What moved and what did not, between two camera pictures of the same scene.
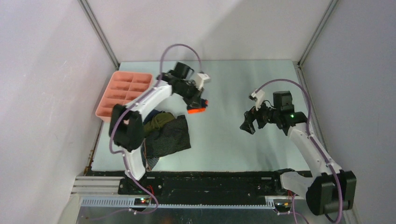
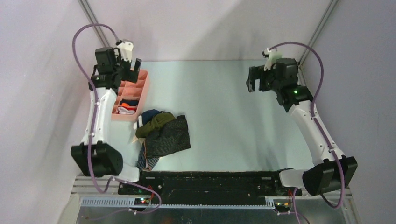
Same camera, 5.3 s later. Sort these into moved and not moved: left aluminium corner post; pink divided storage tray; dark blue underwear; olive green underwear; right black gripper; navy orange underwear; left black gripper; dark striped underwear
Moved: right black gripper; navy orange underwear; left black gripper
Not moved: olive green underwear; dark striped underwear; left aluminium corner post; pink divided storage tray; dark blue underwear
